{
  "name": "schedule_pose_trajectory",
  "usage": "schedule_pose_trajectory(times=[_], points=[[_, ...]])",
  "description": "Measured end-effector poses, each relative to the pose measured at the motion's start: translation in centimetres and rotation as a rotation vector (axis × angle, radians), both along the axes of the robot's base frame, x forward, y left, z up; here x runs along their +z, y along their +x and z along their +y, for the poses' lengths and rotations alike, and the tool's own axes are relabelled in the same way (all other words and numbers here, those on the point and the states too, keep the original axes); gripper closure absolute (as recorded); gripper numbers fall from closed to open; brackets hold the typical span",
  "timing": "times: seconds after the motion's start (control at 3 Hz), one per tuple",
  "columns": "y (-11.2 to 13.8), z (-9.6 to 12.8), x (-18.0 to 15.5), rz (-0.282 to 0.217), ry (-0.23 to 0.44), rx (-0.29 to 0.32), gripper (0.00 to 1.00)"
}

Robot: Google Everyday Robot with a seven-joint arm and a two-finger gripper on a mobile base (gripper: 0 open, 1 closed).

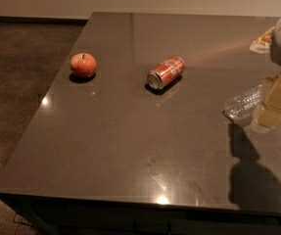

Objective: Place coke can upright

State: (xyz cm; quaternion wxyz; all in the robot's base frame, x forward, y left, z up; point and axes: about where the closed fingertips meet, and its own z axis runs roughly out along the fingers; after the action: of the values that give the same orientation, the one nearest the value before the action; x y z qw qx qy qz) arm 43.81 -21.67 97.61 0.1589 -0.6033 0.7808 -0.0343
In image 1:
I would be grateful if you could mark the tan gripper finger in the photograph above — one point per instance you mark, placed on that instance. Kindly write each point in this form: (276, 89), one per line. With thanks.
(262, 44)
(267, 113)

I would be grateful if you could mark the red coke can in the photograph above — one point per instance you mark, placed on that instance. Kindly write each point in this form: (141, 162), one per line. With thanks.
(166, 72)

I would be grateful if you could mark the clear plastic water bottle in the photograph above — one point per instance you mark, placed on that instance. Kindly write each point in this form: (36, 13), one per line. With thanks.
(242, 106)

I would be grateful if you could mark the red apple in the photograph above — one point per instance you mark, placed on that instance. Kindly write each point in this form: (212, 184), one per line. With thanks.
(83, 65)

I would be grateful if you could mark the dark table cabinet base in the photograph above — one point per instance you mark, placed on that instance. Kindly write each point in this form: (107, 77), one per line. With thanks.
(65, 216)

